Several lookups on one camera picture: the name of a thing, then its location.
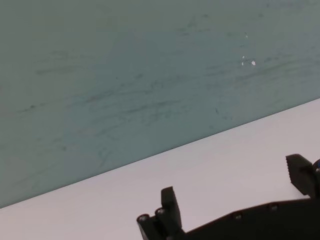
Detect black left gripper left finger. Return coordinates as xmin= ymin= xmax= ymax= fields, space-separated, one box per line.
xmin=159 ymin=186 xmax=186 ymax=238

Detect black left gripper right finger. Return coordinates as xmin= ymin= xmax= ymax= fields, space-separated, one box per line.
xmin=285 ymin=153 xmax=320 ymax=201

